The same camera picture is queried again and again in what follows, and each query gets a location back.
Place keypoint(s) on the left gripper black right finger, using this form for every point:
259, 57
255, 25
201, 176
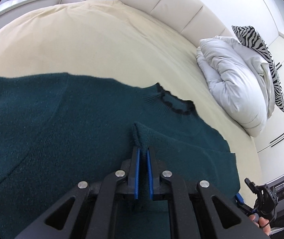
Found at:
153, 175

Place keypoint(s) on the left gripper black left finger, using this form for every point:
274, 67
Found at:
133, 174

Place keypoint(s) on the dark green knit sweater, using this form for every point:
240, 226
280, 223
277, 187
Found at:
59, 129

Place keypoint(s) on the person's right hand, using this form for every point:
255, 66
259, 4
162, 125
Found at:
262, 223

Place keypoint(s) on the white folded duvet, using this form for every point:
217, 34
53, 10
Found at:
240, 81

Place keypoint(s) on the cream bed sheet mattress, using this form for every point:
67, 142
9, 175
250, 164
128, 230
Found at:
109, 40

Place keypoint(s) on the zebra print pillow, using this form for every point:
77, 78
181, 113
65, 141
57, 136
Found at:
249, 37

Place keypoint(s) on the cream padded headboard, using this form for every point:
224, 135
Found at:
190, 18

